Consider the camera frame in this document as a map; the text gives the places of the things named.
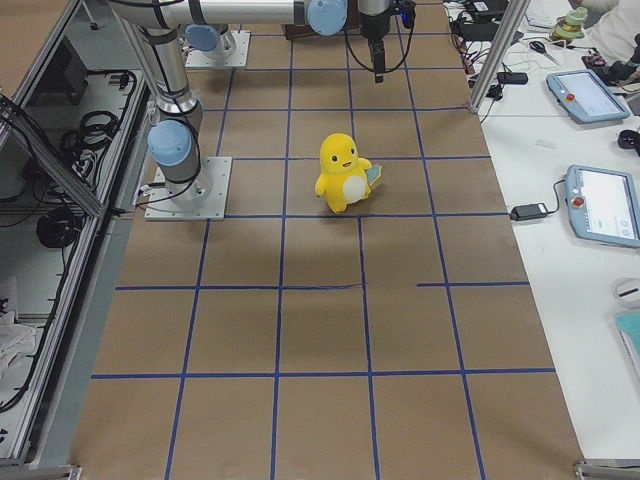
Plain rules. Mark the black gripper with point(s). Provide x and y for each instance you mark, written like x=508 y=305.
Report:
x=373 y=25

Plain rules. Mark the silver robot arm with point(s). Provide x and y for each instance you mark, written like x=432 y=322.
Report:
x=155 y=26
x=212 y=40

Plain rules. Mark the yellow plush toy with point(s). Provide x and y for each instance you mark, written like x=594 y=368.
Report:
x=345 y=177

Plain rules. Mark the blue teach pendant far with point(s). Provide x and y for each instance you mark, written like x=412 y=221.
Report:
x=585 y=97

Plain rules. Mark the blue teach pendant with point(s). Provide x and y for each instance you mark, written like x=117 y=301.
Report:
x=585 y=97
x=602 y=205

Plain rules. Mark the black small power adapter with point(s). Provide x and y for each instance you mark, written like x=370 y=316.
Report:
x=527 y=212

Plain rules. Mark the blue teach pendant near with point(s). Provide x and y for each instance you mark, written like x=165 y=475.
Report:
x=602 y=205

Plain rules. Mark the white crumpled cloth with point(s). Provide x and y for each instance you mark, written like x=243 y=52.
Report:
x=18 y=347

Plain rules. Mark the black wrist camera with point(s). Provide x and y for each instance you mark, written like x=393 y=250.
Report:
x=405 y=9

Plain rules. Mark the aluminium frame post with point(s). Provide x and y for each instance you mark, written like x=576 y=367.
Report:
x=502 y=41

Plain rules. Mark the black handled scissors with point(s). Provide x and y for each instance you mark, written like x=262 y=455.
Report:
x=540 y=48

